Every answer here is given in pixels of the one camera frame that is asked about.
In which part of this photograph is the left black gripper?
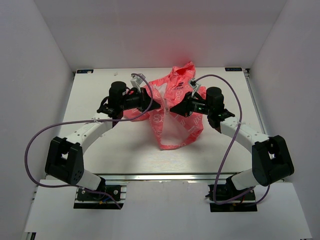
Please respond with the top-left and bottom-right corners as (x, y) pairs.
(120, 87), (161, 113)

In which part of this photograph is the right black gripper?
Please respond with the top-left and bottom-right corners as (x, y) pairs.
(170, 91), (213, 118)

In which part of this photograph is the silver zipper slider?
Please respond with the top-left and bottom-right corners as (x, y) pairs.
(164, 107), (170, 115)

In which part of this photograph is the pink jacket white lining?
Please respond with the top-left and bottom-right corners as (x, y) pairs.
(121, 61), (206, 152)

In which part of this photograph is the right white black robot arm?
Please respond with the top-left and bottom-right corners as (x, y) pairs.
(170, 87), (295, 200)

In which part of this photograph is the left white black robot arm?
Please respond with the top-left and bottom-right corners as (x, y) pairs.
(44, 81), (160, 200)

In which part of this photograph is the blue label right corner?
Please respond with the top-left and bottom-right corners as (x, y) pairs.
(224, 67), (243, 72)

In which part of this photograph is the blue label corner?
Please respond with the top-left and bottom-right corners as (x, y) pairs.
(76, 69), (94, 74)
(224, 67), (243, 72)

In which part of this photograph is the blue label left corner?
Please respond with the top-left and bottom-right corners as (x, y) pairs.
(76, 69), (94, 74)

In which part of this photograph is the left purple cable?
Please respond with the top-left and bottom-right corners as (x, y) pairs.
(24, 72), (154, 210)

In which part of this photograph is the purple cable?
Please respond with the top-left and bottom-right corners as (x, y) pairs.
(192, 74), (271, 206)
(24, 72), (154, 210)

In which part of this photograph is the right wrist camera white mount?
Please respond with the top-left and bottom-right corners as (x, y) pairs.
(188, 78), (201, 98)

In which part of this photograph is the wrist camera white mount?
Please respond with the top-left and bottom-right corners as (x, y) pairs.
(130, 73), (146, 93)
(188, 78), (201, 98)

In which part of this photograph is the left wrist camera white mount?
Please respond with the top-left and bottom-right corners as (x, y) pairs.
(130, 73), (146, 93)

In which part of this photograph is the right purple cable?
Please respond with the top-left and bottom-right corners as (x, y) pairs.
(192, 74), (271, 206)

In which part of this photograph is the aluminium rail front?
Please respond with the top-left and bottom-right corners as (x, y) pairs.
(46, 171), (283, 185)

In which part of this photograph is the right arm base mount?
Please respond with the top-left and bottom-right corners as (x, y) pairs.
(205, 176), (258, 213)

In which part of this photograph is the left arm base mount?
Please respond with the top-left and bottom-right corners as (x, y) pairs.
(73, 180), (128, 210)

